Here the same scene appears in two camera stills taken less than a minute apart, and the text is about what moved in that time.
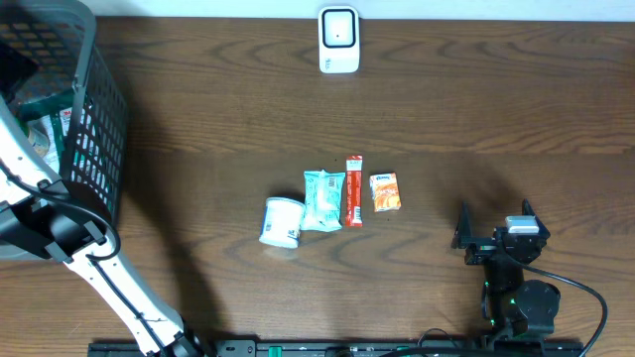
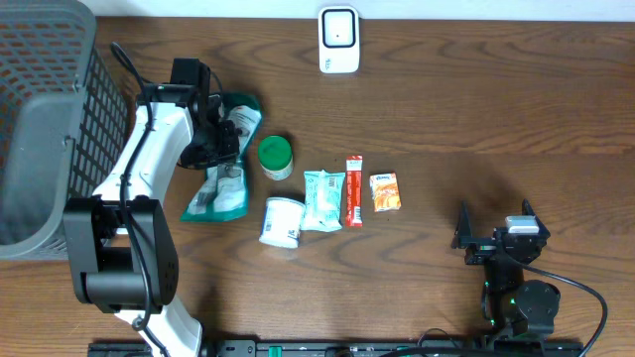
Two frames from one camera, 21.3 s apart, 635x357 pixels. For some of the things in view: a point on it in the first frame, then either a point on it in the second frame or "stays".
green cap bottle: [38, 136] to [275, 156]
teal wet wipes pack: [323, 194] stays
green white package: [57, 124] to [224, 195]
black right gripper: [483, 248] stays
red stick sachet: [354, 190] stays
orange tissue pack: [385, 191] stays
